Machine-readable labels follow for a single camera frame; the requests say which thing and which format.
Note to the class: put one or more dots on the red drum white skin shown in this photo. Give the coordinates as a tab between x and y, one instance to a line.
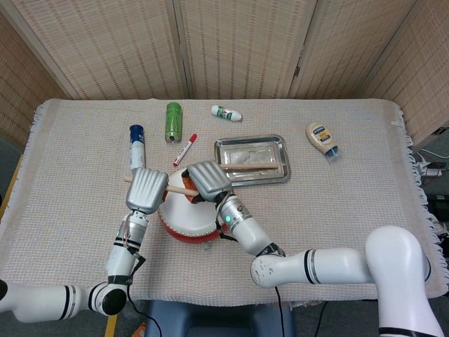
186	214

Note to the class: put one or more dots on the wooden drumstick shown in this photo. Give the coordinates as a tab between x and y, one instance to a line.
249	166
179	190

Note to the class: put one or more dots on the white bottle blue cap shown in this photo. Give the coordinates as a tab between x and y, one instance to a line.
137	151

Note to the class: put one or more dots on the small white bottle green label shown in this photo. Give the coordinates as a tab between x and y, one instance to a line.
224	113

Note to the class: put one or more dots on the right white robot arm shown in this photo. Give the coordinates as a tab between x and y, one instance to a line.
333	267

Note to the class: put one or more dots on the green drink can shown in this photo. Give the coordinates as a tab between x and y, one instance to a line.
173	123

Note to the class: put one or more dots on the white power strip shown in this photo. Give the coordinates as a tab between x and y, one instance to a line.
433	172

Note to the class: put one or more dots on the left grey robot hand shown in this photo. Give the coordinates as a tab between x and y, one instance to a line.
145	189

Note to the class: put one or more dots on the blue seat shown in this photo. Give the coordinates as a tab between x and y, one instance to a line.
217	319

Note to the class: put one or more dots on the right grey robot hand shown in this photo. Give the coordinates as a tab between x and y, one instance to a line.
208	180

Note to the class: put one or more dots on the black box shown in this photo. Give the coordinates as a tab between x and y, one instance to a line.
440	207

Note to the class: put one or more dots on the cream mayonnaise squeeze bottle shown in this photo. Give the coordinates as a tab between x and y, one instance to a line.
320	135

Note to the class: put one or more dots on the beige woven tablecloth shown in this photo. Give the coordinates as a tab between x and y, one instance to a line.
368	182

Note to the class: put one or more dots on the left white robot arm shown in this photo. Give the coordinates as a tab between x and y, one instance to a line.
121	259

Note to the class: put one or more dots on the woven folding screen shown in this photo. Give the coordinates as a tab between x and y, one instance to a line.
105	42

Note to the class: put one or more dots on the red marker pen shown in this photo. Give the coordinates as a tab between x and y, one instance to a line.
184	150

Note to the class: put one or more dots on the orange packet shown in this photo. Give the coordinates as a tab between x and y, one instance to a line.
141	330

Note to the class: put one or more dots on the rectangular metal tray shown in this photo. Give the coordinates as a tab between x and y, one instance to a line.
245	151

